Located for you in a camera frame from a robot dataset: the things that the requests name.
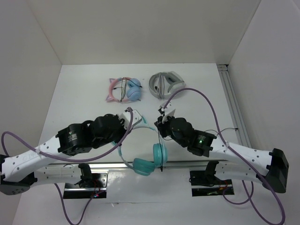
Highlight black headphone cable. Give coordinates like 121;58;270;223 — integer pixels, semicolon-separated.
157;130;165;172

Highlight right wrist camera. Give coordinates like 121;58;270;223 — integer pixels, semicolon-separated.
158;102;176;123

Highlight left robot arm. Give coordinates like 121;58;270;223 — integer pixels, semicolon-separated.
0;113;134;195

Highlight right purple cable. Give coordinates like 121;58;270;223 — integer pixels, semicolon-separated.
163;87;286;225

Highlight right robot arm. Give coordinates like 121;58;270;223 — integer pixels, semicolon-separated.
155;116;289;193

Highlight purple cable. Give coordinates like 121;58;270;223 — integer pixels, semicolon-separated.
1;109;135;225
163;87;286;225

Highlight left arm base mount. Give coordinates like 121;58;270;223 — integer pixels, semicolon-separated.
63;172;108;199

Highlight grey white headphones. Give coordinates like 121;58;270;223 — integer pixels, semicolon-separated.
149;71;186;99

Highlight aluminium right rail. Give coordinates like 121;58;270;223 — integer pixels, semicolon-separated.
217;64;252;148

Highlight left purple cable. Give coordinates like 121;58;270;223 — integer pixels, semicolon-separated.
1;109;135;225

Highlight teal cat-ear headphones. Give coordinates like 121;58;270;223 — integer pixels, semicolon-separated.
116;116;168;176

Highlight pink blue cat-ear headphones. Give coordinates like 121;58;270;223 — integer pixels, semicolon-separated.
105;77;143;103

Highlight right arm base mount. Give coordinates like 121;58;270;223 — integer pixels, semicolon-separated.
189;171;234;197

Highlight aluminium rail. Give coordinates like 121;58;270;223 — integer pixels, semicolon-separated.
217;64;252;148
51;160;246;169

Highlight aluminium front rail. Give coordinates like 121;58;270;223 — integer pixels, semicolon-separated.
51;160;246;169

